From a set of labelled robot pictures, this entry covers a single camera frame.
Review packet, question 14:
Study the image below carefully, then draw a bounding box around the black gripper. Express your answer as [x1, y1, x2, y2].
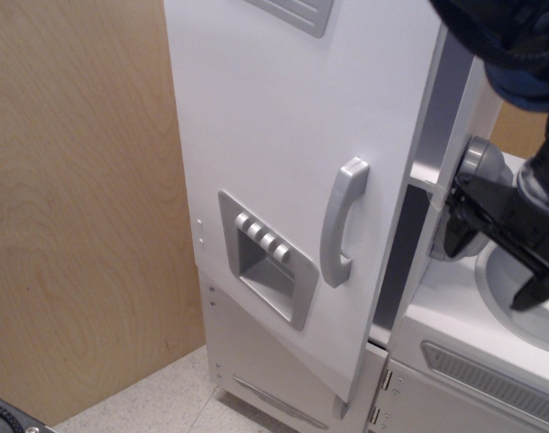
[443, 174, 549, 312]

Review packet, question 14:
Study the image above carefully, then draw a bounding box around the silver fridge door handle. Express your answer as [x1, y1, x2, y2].
[319, 157, 370, 289]

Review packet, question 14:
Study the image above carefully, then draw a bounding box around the white fridge door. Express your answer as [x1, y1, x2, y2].
[164, 1, 443, 401]

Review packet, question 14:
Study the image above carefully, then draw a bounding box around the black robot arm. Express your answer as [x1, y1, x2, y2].
[432, 1, 549, 311]

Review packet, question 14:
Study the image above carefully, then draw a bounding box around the silver sink basin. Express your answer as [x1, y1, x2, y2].
[475, 242, 549, 352]

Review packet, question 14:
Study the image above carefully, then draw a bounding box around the silver toy telephone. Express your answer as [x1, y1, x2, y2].
[429, 135, 514, 263]

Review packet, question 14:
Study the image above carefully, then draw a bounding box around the white toy kitchen cabinet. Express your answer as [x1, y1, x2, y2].
[370, 30, 549, 432]

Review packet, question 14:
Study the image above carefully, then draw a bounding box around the grey oven vent panel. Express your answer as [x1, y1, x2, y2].
[420, 341, 549, 425]

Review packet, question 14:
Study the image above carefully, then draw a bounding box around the brass cabinet hinge upper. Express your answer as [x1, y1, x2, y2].
[380, 369, 392, 390]

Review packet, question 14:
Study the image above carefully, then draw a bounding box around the brass cabinet hinge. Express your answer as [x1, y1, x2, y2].
[370, 407, 380, 425]
[380, 369, 392, 390]

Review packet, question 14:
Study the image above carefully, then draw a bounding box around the brass cabinet hinge lower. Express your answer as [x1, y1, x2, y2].
[370, 407, 380, 425]

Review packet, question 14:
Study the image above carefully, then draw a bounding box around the silver ice dispenser panel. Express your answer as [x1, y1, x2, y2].
[218, 190, 319, 331]

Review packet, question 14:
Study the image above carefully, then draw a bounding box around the white freezer lower door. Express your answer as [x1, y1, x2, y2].
[199, 275, 387, 432]

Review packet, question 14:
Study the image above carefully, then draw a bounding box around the plywood board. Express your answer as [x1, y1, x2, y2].
[0, 1, 204, 425]

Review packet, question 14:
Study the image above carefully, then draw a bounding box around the black equipment corner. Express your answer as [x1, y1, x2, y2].
[0, 399, 55, 433]

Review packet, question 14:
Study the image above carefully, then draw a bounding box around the silver freezer door handle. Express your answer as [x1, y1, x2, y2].
[337, 397, 349, 419]

